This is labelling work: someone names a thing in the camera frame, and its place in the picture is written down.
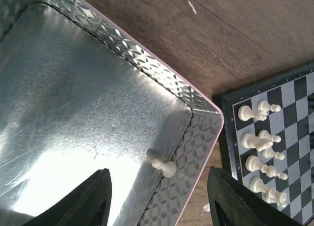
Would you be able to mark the black and white chessboard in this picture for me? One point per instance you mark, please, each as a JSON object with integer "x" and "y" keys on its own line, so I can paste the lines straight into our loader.
{"x": 293, "y": 90}

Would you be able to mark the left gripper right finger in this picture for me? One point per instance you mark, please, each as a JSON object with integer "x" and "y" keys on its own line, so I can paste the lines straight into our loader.
{"x": 233, "y": 203}

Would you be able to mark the white debris chip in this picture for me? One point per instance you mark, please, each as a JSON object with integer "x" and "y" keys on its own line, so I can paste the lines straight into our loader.
{"x": 206, "y": 208}

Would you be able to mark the white chess piece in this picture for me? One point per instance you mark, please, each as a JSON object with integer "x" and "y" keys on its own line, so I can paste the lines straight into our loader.
{"x": 271, "y": 194}
{"x": 253, "y": 164}

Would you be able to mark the white chess rook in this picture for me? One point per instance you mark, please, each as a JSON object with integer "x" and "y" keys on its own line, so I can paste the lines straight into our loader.
{"x": 245, "y": 113}

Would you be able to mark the pink tin box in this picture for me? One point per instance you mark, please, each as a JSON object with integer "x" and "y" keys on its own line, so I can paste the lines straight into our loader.
{"x": 77, "y": 95}

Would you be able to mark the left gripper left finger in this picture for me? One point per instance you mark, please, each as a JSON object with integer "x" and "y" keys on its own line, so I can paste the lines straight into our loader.
{"x": 86, "y": 205}

